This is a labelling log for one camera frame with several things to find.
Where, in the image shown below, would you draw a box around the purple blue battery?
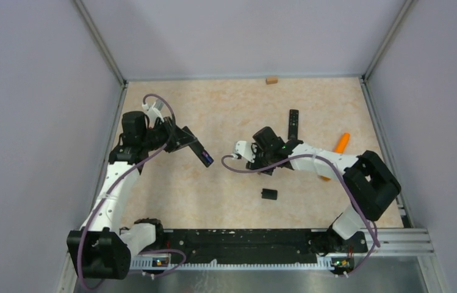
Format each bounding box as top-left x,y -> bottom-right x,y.
203,153 -> 213,165

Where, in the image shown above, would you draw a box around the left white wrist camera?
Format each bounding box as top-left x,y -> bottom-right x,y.
142,100 -> 165,125

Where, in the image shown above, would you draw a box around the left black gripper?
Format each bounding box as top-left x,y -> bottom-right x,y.
140,116 -> 197,153

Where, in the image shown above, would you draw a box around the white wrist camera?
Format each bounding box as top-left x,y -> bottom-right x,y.
142,100 -> 165,125
232,140 -> 255,162

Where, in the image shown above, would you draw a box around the brown wooden block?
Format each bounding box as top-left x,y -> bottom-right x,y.
265,76 -> 278,85

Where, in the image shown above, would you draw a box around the black remote control with buttons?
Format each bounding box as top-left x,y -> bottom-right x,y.
288,109 -> 299,140

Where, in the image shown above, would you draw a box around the orange toy microphone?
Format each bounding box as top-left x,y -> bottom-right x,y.
320,132 -> 351,181

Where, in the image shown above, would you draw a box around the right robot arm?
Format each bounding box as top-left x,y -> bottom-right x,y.
234,126 -> 401,251

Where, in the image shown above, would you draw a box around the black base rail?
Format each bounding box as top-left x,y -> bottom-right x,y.
155,229 -> 327,265

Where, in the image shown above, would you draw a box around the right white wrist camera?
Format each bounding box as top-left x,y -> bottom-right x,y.
232,140 -> 255,162

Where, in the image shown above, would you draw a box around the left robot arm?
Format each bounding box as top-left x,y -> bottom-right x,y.
67,111 -> 198,280

